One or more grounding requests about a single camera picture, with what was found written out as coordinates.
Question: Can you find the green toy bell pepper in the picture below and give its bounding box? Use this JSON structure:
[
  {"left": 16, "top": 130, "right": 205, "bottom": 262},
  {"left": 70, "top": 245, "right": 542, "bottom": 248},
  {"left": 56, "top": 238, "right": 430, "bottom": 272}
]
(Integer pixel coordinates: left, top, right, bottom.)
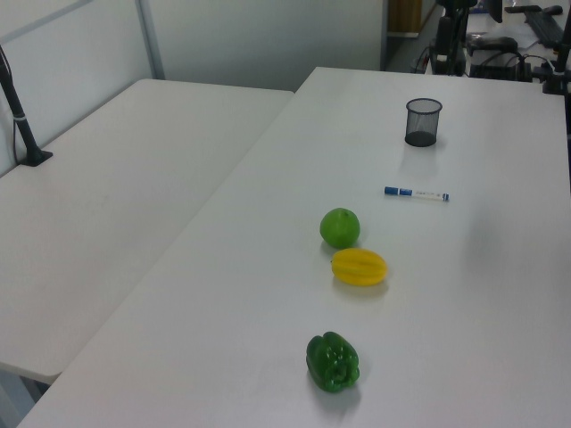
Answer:
[{"left": 305, "top": 331, "right": 360, "bottom": 394}]

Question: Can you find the black mesh pen holder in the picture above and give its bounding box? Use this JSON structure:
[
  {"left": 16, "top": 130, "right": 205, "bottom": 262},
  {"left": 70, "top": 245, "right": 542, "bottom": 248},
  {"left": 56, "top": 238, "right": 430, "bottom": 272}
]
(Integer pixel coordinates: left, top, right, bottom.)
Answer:
[{"left": 404, "top": 97, "right": 444, "bottom": 147}]

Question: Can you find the grey table leg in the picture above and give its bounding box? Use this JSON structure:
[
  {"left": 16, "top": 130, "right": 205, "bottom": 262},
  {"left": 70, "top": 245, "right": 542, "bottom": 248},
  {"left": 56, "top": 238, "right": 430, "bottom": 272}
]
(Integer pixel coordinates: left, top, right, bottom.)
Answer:
[{"left": 0, "top": 370, "right": 51, "bottom": 428}]

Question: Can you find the black device on desk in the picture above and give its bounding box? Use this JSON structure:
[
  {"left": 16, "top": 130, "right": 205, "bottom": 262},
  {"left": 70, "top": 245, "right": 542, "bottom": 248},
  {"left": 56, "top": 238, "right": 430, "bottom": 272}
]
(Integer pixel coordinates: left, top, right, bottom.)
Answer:
[{"left": 467, "top": 37, "right": 519, "bottom": 56}]

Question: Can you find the black camera pole with base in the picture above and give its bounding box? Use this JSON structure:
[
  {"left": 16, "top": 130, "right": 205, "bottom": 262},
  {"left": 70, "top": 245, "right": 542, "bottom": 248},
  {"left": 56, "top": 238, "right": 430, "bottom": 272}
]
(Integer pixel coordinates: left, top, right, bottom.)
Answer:
[{"left": 0, "top": 44, "right": 54, "bottom": 168}]

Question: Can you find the brown wooden panel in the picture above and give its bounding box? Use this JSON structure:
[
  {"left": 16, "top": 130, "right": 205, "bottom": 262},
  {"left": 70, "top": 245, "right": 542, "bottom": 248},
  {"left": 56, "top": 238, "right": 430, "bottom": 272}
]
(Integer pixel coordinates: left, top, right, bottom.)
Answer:
[{"left": 386, "top": 0, "right": 423, "bottom": 34}]

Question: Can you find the blue and white marker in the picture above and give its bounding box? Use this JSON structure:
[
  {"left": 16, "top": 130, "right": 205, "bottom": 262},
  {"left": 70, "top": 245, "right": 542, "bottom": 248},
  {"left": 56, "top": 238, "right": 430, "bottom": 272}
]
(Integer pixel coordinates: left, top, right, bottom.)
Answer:
[{"left": 382, "top": 185, "right": 451, "bottom": 202}]

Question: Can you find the grey partition frame post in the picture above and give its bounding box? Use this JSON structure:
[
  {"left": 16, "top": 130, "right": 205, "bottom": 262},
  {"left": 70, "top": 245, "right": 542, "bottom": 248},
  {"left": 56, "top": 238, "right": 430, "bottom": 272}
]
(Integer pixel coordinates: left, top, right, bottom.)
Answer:
[{"left": 135, "top": 0, "right": 167, "bottom": 81}]

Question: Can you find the black camera stand with clamp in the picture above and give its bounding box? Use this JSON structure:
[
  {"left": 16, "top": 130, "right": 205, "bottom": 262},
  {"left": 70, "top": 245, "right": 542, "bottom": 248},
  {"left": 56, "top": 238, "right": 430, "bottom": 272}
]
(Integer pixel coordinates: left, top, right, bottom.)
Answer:
[{"left": 541, "top": 2, "right": 571, "bottom": 95}]

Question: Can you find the thin black cable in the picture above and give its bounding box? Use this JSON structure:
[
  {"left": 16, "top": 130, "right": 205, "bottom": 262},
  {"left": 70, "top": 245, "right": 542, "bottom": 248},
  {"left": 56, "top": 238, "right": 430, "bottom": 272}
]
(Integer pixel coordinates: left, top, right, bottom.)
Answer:
[{"left": 415, "top": 43, "right": 436, "bottom": 75}]

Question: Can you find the yellow toy starfruit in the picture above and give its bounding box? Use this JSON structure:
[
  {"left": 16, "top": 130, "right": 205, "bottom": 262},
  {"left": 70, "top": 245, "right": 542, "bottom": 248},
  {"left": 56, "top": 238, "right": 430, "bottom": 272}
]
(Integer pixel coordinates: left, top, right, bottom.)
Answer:
[{"left": 330, "top": 248, "right": 389, "bottom": 287}]

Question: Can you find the black keyboard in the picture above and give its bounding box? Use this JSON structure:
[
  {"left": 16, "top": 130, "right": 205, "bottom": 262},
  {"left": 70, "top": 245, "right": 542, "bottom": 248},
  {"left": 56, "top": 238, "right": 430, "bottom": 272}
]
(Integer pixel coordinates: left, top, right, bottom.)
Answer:
[{"left": 523, "top": 5, "right": 566, "bottom": 45}]

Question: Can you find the dark robot gripper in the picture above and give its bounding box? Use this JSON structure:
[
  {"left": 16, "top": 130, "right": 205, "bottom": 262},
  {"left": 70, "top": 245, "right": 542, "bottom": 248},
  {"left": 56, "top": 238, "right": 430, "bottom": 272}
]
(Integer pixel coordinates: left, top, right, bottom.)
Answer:
[{"left": 435, "top": 0, "right": 477, "bottom": 75}]

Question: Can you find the round green toy fruit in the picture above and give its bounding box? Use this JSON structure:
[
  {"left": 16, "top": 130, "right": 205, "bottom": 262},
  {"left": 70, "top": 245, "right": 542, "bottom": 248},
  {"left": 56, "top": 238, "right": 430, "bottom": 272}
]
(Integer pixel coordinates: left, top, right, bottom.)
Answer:
[{"left": 319, "top": 207, "right": 361, "bottom": 250}]

